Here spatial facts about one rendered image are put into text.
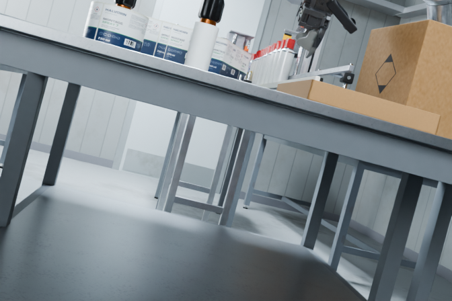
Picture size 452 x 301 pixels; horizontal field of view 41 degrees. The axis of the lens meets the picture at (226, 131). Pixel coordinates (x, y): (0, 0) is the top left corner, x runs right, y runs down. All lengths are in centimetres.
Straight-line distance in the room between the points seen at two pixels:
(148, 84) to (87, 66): 11
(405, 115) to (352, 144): 11
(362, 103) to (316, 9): 59
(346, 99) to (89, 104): 508
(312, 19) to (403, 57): 27
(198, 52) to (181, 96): 104
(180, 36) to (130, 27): 37
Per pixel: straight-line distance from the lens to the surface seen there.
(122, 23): 201
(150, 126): 608
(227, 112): 109
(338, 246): 379
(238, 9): 626
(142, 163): 610
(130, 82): 108
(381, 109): 115
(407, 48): 158
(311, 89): 111
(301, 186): 657
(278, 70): 206
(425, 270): 264
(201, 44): 211
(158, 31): 234
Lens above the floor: 75
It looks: 1 degrees down
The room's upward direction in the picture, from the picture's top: 15 degrees clockwise
